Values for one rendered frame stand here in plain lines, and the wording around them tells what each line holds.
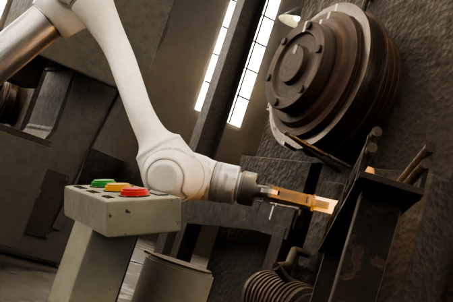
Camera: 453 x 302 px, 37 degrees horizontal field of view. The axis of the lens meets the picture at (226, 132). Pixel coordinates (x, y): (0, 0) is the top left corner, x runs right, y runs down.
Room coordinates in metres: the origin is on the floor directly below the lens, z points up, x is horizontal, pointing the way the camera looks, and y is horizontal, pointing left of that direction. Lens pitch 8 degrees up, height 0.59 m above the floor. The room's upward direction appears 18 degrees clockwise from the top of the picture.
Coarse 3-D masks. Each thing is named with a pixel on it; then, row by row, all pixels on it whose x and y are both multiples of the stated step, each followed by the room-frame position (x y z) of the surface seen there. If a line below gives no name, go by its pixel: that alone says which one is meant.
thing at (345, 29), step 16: (320, 16) 2.00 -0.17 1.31; (336, 16) 1.92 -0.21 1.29; (336, 32) 1.86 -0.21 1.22; (352, 32) 1.83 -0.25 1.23; (336, 48) 1.84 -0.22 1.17; (352, 48) 1.81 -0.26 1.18; (336, 64) 1.82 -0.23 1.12; (352, 64) 1.79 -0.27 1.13; (336, 80) 1.81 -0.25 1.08; (352, 80) 1.79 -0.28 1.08; (320, 96) 1.84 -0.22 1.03; (336, 96) 1.81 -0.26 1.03; (272, 112) 2.09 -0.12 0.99; (304, 112) 1.89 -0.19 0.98; (320, 112) 1.85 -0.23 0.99; (288, 128) 1.99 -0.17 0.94; (304, 128) 1.91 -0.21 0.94
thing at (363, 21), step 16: (352, 16) 1.88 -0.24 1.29; (368, 16) 1.88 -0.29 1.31; (368, 32) 1.79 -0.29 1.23; (368, 48) 1.77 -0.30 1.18; (384, 48) 1.81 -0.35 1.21; (368, 64) 1.76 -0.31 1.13; (368, 80) 1.78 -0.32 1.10; (352, 96) 1.78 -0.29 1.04; (368, 96) 1.79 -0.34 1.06; (336, 112) 1.82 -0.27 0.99; (352, 112) 1.80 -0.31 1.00; (272, 128) 2.10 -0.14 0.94; (320, 128) 1.87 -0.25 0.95; (336, 128) 1.83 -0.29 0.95; (352, 128) 1.84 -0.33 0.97; (320, 144) 1.90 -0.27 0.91
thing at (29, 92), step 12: (12, 84) 6.14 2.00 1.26; (0, 96) 6.15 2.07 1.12; (12, 96) 6.12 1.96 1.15; (24, 96) 6.20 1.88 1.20; (36, 96) 5.96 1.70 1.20; (0, 108) 6.16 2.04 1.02; (12, 108) 6.13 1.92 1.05; (24, 108) 6.06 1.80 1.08; (0, 120) 6.21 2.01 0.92; (12, 120) 6.25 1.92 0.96; (24, 120) 5.94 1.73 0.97
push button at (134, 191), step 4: (124, 188) 0.98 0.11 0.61; (128, 188) 0.97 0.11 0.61; (132, 188) 0.97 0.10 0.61; (136, 188) 0.97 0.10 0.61; (140, 188) 0.97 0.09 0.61; (144, 188) 0.97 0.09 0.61; (120, 192) 0.98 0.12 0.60; (124, 192) 0.96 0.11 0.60; (128, 192) 0.96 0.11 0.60; (132, 192) 0.96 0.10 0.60; (136, 192) 0.96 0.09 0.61; (140, 192) 0.96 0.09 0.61; (144, 192) 0.97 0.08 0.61
